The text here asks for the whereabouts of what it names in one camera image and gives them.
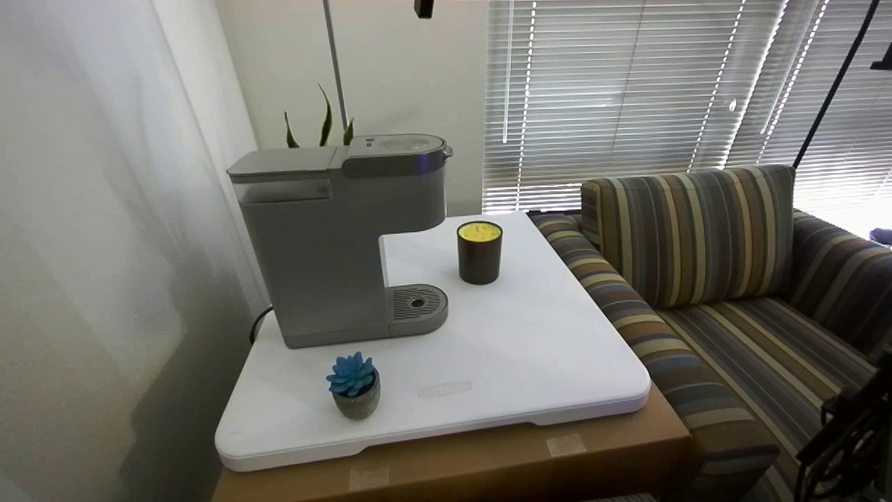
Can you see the grey pod coffee machine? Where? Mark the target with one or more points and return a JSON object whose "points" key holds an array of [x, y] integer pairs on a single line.
{"points": [[323, 241]]}

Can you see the white table top board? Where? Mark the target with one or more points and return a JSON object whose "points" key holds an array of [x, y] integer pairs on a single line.
{"points": [[502, 351]]}

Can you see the black metal stand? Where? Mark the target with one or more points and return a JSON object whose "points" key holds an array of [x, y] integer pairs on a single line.
{"points": [[850, 436]]}

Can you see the blue succulent in grey pot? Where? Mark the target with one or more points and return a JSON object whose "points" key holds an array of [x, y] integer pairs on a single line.
{"points": [[353, 385]]}

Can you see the brown wooden table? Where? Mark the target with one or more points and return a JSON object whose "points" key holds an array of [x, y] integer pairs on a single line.
{"points": [[520, 460]]}

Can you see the striped fabric sofa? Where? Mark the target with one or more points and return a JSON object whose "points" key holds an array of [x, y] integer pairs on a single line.
{"points": [[725, 307]]}

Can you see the dark jar yellow candle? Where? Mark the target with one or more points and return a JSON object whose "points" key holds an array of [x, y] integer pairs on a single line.
{"points": [[481, 251]]}

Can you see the thin metal lamp pole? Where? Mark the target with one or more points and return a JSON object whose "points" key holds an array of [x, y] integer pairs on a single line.
{"points": [[335, 64]]}

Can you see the black slanted pole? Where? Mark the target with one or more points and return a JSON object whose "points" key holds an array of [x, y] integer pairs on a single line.
{"points": [[831, 88]]}

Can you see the snake plant in teal pot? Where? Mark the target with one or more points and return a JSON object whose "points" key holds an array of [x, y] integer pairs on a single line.
{"points": [[323, 120]]}

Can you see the white window blinds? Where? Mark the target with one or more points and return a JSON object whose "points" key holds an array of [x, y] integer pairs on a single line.
{"points": [[651, 100]]}

